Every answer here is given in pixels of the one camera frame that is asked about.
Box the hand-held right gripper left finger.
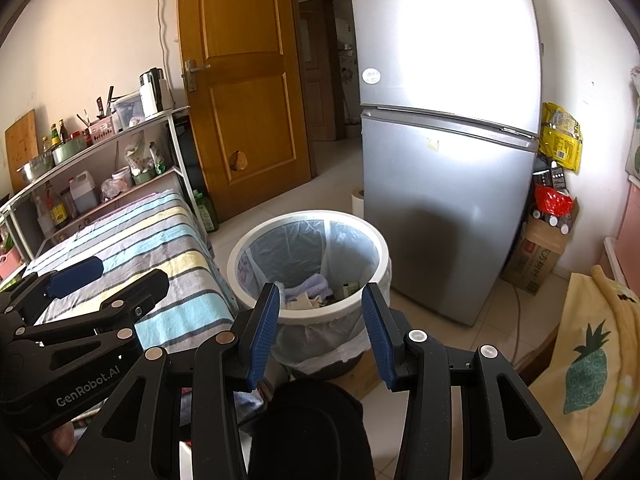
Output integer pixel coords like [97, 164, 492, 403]
[57, 282, 282, 480]

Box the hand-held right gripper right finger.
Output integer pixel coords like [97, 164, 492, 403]
[361, 282, 583, 480]

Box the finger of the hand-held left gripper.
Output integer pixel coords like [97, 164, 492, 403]
[0, 269, 170, 362]
[0, 256, 104, 333]

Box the white round waste bin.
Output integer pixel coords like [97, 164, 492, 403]
[227, 211, 392, 381]

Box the clear plastic bin liner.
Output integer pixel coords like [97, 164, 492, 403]
[235, 217, 387, 368]

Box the striped cloth covered table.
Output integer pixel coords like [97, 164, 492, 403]
[22, 190, 241, 356]

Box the crumpled paper scrap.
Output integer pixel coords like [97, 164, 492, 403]
[287, 294, 326, 312]

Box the pink storage basket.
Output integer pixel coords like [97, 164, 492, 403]
[0, 250, 23, 281]

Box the yellow label oil bottle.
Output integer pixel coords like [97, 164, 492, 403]
[47, 182, 70, 228]

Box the clear oil bottle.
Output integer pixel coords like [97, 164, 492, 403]
[34, 195, 53, 233]

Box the white plastic jug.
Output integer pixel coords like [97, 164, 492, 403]
[69, 171, 99, 213]

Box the green plastic bottle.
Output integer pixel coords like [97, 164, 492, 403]
[192, 190, 218, 233]

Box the steel pot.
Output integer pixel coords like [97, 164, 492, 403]
[17, 155, 56, 183]

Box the green metal basin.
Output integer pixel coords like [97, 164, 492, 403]
[51, 137, 88, 165]

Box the crumpled food bag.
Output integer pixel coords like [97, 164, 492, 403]
[124, 145, 156, 173]

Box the green white packet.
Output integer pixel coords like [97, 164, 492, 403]
[149, 142, 169, 175]

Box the metal shelf rack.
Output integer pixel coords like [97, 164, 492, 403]
[0, 105, 195, 261]

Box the silver refrigerator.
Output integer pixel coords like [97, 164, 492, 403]
[346, 0, 543, 328]

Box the wooden cutting board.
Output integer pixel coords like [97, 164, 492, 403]
[5, 109, 40, 188]

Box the pink utensil basket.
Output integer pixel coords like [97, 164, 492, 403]
[85, 115, 116, 143]

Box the cardboard box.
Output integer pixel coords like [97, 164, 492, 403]
[501, 197, 580, 293]

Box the clear storage box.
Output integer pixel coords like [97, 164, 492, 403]
[111, 92, 146, 128]

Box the white cylinder container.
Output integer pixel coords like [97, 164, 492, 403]
[140, 82, 158, 118]

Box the yellow pineapple cloth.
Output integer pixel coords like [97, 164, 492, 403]
[527, 265, 640, 471]

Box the red plastic bag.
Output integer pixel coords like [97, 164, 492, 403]
[535, 184, 574, 218]

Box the black packet with white print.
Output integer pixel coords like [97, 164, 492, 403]
[532, 160, 568, 193]

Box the pink cabinet with white edge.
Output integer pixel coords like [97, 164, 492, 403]
[602, 180, 640, 291]

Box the yellow plastic bag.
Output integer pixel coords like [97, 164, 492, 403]
[540, 102, 583, 175]

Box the dark wooden door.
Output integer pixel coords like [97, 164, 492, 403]
[299, 0, 337, 142]

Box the hanging printed cloth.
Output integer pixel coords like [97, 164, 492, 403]
[625, 67, 640, 181]

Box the metal door handle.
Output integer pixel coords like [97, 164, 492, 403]
[183, 60, 211, 92]

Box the white wall cord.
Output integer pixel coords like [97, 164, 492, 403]
[157, 0, 169, 68]

